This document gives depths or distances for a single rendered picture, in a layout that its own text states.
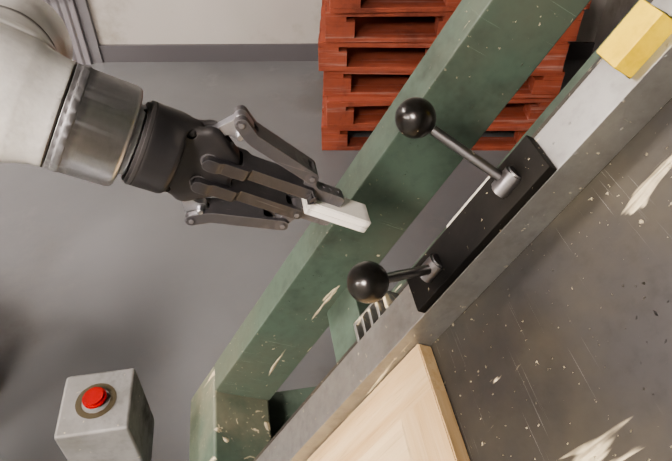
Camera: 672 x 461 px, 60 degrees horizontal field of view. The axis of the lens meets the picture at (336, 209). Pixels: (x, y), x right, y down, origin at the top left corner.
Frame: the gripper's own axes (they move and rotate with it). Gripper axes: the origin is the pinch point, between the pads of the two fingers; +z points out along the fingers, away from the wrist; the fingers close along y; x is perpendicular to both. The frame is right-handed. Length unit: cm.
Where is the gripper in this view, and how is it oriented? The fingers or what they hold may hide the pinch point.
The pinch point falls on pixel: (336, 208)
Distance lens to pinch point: 58.4
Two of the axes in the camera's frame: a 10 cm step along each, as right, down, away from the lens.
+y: -4.9, 7.1, 5.0
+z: 8.5, 2.9, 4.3
